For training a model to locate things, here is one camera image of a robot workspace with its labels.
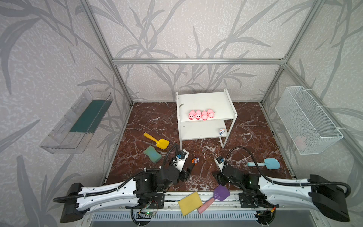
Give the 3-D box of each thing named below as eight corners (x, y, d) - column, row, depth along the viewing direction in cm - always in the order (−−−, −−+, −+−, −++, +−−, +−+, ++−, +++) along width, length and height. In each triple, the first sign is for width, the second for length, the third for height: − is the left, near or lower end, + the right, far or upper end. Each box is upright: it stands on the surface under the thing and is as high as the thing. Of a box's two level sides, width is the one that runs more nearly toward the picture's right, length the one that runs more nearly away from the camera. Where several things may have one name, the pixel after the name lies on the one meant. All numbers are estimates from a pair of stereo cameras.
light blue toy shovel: (248, 169, 87) (249, 168, 85) (246, 159, 91) (247, 158, 89) (279, 169, 87) (281, 168, 85) (275, 159, 91) (277, 158, 89)
